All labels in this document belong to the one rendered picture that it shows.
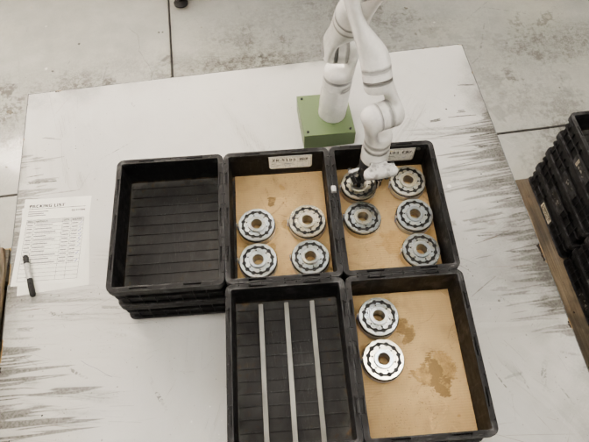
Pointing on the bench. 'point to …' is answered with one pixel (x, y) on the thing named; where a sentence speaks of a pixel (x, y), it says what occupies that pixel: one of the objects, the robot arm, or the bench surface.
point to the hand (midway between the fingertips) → (368, 183)
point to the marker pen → (29, 276)
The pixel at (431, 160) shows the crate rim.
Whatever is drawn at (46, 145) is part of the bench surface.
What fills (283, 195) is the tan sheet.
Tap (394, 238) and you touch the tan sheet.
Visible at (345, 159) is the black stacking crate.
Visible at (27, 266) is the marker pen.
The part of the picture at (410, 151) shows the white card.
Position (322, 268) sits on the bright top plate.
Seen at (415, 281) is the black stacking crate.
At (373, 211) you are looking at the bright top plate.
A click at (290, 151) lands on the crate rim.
